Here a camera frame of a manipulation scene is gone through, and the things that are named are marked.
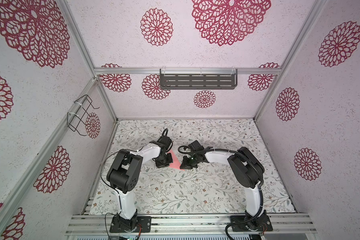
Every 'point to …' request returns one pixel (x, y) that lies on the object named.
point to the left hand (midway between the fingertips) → (168, 167)
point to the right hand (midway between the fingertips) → (179, 166)
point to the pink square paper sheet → (176, 163)
